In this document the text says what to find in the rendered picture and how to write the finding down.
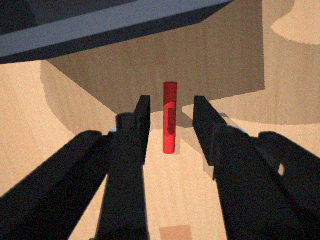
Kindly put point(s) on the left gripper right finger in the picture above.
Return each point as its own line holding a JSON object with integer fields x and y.
{"x": 255, "y": 204}

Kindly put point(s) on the red cylinder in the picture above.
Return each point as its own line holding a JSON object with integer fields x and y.
{"x": 169, "y": 116}

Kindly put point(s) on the light grey square plate with hole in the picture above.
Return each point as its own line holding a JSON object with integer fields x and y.
{"x": 63, "y": 5}

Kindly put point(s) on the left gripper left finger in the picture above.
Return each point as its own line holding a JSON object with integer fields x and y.
{"x": 48, "y": 203}

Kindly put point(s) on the grey open box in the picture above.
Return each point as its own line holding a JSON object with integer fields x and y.
{"x": 29, "y": 32}

